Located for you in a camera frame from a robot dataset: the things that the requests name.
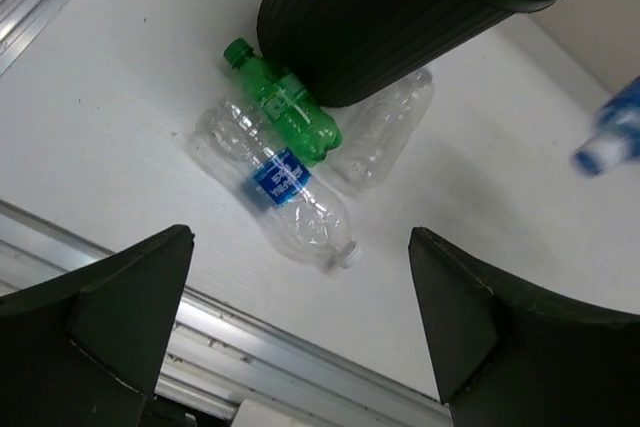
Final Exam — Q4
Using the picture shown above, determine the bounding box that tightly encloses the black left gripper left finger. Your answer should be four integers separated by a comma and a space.
1, 225, 194, 426

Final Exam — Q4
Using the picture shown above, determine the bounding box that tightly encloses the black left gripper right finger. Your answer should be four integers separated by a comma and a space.
409, 227, 639, 426

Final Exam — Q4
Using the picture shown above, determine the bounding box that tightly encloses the blue label Pocari bottle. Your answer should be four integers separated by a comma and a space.
572, 78, 639, 177

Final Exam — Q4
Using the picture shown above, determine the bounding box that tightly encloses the clear unlabelled plastic bottle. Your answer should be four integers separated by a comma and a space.
329, 67, 434, 193

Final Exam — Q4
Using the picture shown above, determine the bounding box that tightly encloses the black plastic waste bin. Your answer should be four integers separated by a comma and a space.
257, 0, 558, 107

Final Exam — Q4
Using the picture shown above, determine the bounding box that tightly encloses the clear Aquafina bottle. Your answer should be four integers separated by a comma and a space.
188, 97, 363, 269

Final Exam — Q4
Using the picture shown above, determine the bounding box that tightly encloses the green plastic soda bottle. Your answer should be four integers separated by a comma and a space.
223, 38, 342, 167

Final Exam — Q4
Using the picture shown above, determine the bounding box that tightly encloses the aluminium front frame rail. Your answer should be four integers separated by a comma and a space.
1, 204, 452, 426

